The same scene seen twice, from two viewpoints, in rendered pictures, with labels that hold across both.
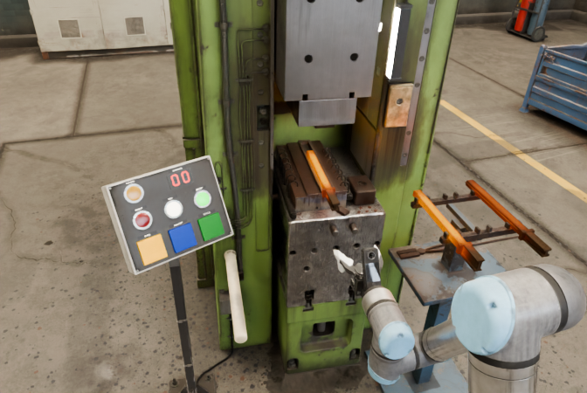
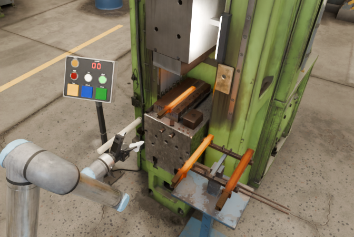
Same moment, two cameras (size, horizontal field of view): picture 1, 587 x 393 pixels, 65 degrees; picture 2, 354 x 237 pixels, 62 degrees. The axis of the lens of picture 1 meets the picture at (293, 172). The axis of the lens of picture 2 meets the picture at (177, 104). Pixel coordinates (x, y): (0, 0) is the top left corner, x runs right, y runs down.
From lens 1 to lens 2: 1.33 m
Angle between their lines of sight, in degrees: 38
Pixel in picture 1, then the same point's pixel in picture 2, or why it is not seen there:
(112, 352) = not seen: hidden behind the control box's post
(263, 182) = (155, 89)
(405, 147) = (230, 108)
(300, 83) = (153, 41)
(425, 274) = (193, 184)
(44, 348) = (88, 121)
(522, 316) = (8, 158)
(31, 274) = not seen: hidden behind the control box
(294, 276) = (147, 144)
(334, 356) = (169, 204)
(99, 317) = (114, 122)
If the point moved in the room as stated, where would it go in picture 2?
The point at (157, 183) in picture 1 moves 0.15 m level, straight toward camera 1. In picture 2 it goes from (86, 63) to (69, 73)
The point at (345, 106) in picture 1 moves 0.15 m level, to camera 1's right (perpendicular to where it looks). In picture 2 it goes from (175, 63) to (194, 75)
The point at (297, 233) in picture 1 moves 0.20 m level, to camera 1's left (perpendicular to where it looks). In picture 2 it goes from (147, 121) to (130, 107)
